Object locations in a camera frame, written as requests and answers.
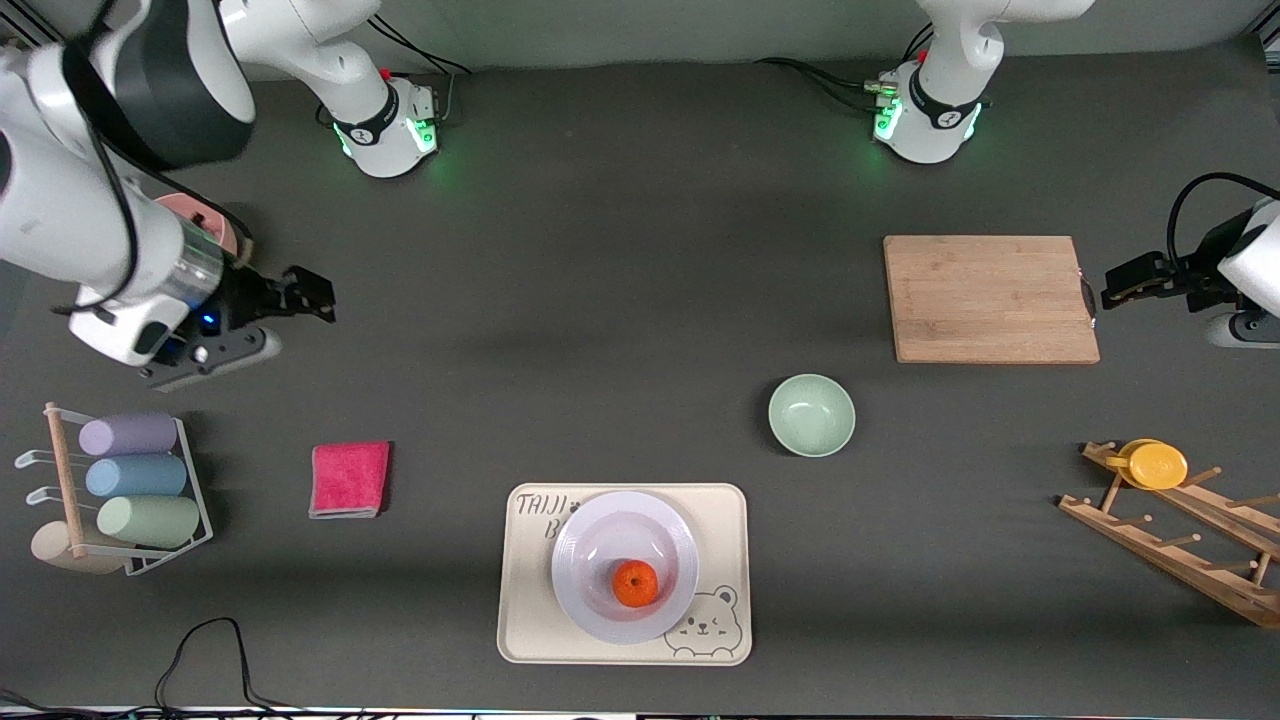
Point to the beige bear print tray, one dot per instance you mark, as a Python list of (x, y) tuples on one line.
[(530, 625)]

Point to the yellow cup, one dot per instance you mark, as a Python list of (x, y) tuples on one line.
[(1155, 465)]

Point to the pink bowl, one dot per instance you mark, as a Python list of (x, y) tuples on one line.
[(215, 225)]

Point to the wooden peg drying rack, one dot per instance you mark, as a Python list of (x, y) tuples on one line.
[(1180, 560)]

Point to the blue cup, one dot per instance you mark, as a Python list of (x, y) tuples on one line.
[(137, 476)]

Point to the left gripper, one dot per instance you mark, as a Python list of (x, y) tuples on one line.
[(1197, 270)]

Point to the pink folded cloth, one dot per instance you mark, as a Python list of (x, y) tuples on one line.
[(349, 480)]

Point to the wooden cutting board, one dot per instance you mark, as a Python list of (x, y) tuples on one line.
[(985, 300)]

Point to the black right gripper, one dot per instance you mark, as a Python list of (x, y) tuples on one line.
[(243, 297)]

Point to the beige cup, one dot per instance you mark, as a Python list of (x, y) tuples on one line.
[(55, 548)]

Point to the purple cup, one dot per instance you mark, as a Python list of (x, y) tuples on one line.
[(130, 435)]

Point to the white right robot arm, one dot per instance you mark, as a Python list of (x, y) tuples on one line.
[(60, 200)]

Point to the dark grey table cloth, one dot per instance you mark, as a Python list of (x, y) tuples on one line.
[(640, 250)]

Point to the light green bowl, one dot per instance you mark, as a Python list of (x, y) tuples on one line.
[(811, 415)]

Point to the white round plate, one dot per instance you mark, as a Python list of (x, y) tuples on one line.
[(600, 540)]

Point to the orange fruit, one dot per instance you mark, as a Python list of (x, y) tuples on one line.
[(636, 584)]

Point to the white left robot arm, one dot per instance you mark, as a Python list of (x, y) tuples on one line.
[(940, 100)]

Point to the green cup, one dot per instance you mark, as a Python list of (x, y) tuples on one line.
[(150, 521)]

